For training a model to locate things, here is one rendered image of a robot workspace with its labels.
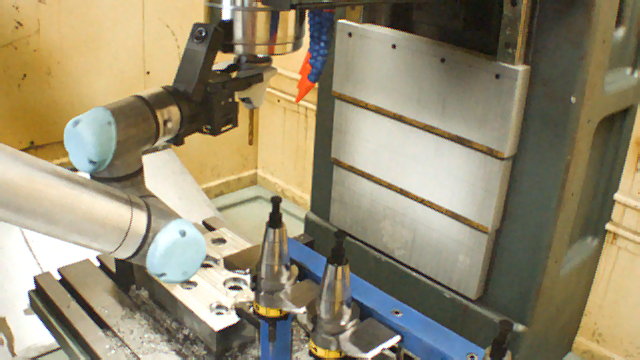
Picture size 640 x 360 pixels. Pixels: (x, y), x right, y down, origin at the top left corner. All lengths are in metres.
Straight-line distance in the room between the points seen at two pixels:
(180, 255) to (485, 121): 0.72
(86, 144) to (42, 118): 1.19
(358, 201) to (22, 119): 1.01
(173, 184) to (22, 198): 1.48
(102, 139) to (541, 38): 0.80
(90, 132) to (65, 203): 0.15
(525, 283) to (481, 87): 0.42
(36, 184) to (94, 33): 1.37
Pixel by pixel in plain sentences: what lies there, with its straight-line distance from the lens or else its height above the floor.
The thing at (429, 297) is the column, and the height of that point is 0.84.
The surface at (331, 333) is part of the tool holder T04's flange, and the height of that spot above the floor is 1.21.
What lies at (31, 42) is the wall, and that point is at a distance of 1.94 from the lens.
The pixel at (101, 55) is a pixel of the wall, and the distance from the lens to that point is 2.04.
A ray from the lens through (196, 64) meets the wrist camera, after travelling 0.93.
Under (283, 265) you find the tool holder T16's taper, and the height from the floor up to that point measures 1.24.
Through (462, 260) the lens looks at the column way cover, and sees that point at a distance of 1.41.
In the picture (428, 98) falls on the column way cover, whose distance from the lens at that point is 1.35.
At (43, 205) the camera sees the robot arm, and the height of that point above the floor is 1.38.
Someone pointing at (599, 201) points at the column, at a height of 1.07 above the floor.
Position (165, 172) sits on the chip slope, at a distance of 2.16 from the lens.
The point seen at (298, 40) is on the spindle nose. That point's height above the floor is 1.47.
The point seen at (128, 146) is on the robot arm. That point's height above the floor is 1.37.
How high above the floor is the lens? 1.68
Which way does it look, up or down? 24 degrees down
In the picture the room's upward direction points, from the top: 4 degrees clockwise
